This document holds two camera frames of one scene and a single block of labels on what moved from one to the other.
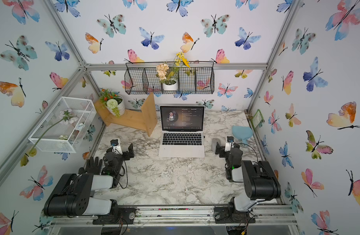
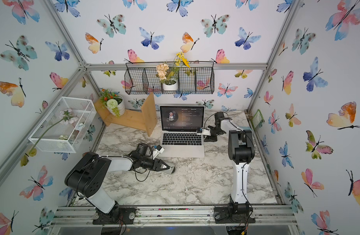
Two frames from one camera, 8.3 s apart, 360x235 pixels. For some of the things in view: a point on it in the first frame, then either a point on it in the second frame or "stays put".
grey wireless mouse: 214,141 -> 171,170
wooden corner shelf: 146,119 stays put
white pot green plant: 114,103 stays put
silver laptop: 182,128 stays put
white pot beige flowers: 169,79 stays put
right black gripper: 221,149 -> 210,137
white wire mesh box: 63,129 stays put
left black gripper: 126,156 -> 157,165
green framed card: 257,119 stays put
